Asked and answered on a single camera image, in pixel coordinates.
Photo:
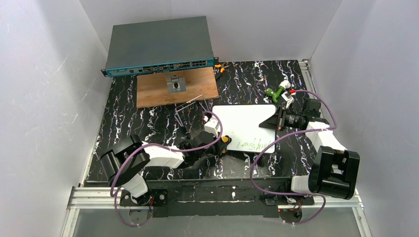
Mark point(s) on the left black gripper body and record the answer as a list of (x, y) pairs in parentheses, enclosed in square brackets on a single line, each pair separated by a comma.
[(188, 135)]

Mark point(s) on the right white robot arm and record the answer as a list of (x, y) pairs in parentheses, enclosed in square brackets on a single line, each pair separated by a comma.
[(335, 169)]

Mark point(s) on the grey network switch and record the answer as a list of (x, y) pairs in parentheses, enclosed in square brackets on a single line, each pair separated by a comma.
[(158, 46)]

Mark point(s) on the orange handled pliers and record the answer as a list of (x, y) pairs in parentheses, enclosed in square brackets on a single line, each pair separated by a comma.
[(221, 68)]

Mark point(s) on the white whiteboard black frame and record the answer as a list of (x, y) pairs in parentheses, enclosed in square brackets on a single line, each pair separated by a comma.
[(241, 124)]

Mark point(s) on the brown wooden board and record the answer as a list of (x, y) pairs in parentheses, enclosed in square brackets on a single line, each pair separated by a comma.
[(152, 89)]

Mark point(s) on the aluminium rail frame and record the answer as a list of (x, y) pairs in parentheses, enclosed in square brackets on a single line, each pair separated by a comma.
[(242, 83)]

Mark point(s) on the yellow black whiteboard eraser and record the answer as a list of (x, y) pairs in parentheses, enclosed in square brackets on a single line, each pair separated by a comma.
[(225, 140)]

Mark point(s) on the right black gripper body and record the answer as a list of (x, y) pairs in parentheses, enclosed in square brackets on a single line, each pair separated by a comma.
[(280, 119)]

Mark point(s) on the green white marker tool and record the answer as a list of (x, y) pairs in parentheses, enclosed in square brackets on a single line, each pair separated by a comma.
[(274, 95)]

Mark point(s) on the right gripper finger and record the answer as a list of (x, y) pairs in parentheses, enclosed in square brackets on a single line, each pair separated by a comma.
[(272, 123), (279, 113)]

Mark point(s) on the grey metal stand bracket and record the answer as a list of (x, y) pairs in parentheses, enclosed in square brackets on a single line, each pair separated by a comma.
[(174, 83)]

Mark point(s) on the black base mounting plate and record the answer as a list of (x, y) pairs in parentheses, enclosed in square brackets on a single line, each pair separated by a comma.
[(215, 197)]

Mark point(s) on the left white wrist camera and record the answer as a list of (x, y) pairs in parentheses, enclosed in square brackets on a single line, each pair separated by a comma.
[(211, 125)]

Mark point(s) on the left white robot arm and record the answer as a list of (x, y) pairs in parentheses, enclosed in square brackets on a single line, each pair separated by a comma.
[(123, 161)]

